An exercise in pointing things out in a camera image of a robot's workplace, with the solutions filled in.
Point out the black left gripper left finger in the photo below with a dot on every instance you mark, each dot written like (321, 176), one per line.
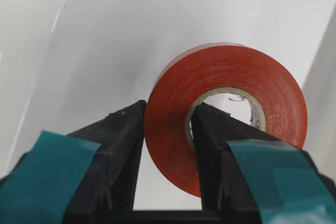
(80, 177)

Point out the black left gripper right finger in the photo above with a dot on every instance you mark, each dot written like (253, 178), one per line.
(250, 176)

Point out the red tape roll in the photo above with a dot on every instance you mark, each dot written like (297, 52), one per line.
(211, 67)

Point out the white plastic case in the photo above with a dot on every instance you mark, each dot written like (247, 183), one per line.
(68, 63)

